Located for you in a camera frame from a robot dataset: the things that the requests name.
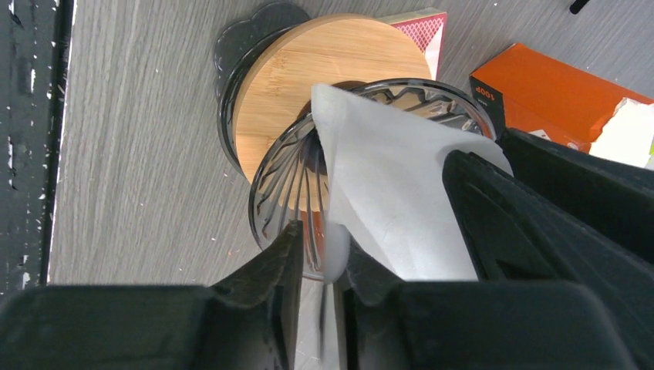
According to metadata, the grey ribbed dripper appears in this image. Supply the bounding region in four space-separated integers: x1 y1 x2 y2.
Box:
248 78 498 281

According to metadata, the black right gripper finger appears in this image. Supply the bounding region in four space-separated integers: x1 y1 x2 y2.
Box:
497 129 653 263
443 151 653 369

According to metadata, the white paper coffee filter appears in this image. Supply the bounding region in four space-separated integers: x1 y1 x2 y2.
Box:
311 84 511 283

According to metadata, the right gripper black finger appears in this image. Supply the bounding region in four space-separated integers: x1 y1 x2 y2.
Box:
1 221 303 369
335 246 637 369

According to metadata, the black microphone stand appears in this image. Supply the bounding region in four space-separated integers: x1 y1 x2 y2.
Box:
568 0 590 15

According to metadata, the coffee paper filter box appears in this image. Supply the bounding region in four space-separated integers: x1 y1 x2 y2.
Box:
470 43 653 170

